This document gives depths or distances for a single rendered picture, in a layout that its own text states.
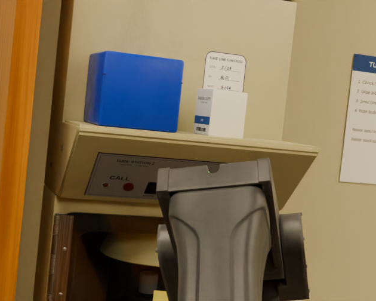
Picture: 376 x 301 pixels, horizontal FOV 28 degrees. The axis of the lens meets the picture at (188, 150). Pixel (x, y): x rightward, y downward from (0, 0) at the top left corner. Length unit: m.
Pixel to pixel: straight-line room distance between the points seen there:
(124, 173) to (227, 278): 0.52
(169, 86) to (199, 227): 0.47
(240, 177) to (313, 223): 1.15
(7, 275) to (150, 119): 0.25
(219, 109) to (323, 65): 0.68
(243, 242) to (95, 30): 0.60
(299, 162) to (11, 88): 0.38
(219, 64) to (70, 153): 0.26
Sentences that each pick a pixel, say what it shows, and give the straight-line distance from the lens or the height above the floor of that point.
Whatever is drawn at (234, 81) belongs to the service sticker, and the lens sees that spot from 1.06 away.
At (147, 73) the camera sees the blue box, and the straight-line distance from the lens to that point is 0.91.
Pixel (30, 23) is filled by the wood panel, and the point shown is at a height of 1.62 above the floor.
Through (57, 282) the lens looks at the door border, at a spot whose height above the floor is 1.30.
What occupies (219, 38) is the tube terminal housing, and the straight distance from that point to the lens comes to 1.05.
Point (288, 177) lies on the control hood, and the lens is 1.01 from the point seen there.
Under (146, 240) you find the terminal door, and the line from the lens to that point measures 1.03.
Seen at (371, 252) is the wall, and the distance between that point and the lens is 1.72.
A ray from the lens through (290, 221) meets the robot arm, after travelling 0.56.
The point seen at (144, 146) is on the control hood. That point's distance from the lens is 0.91.
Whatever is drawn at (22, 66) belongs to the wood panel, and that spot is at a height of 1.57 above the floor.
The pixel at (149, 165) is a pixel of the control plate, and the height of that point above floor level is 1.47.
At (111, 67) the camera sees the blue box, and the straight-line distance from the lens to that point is 0.90.
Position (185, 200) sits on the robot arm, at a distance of 0.48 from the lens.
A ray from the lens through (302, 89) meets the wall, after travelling 1.59.
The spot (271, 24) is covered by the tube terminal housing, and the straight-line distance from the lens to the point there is 1.09.
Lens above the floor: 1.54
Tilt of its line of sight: 3 degrees down
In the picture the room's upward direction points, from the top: 6 degrees clockwise
